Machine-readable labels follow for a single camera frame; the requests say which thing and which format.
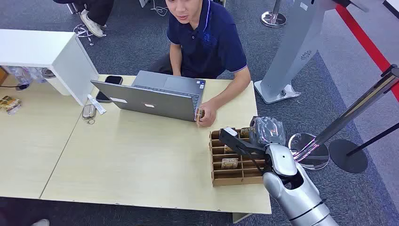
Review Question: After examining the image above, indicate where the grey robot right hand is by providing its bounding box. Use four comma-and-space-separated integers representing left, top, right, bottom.
249, 116, 287, 147

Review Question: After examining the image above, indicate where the person's left hand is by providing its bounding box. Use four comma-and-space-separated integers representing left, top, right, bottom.
197, 98, 219, 128

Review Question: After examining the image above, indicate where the cardboard card organizer box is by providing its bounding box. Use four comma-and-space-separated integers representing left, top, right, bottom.
208, 127, 266, 187

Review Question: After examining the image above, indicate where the seated person in background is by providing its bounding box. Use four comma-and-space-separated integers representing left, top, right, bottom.
52, 0, 115, 39

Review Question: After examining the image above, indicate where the grey laptop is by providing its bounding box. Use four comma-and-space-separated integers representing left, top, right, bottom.
90, 70, 207, 123

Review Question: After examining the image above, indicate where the black stanchion with disc base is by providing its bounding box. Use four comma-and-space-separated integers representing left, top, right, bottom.
328, 121, 399, 175

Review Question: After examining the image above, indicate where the chrome stanchion with mirrored base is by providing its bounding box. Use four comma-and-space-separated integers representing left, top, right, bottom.
288, 64, 399, 171

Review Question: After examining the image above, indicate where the grey kiosk stand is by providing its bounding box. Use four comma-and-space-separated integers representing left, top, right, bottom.
254, 0, 341, 105

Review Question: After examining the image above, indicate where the black smartphone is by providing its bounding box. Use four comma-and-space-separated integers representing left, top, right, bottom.
95, 75, 124, 104

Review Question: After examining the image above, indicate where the chrome stanchion with domed base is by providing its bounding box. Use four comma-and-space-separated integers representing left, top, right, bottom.
260, 0, 287, 29

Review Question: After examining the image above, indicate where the small white tube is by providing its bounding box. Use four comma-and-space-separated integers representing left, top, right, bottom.
87, 94, 108, 115

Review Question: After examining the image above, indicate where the red barrier belt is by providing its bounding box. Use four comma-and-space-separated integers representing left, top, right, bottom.
335, 4, 399, 103

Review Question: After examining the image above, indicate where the white round container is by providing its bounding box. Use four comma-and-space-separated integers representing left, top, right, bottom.
41, 67, 72, 97

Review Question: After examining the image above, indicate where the clear plastic bottle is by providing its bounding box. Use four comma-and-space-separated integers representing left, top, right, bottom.
4, 65, 34, 86
29, 66, 48, 84

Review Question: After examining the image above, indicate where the white shelf unit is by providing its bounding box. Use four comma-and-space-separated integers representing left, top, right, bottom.
0, 29, 100, 107

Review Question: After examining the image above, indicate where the brown snack packet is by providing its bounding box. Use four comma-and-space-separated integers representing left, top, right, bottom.
0, 95, 23, 116

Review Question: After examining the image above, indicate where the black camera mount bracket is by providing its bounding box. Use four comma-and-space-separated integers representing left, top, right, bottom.
218, 128, 267, 157

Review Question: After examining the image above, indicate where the white floor cable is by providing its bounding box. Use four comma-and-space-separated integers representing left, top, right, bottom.
72, 23, 108, 47
150, 0, 169, 17

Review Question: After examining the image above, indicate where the grey key fob with ring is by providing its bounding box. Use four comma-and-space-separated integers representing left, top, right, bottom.
81, 104, 97, 125

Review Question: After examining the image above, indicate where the black cable with plug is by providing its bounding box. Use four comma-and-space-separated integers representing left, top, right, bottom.
0, 83, 31, 92

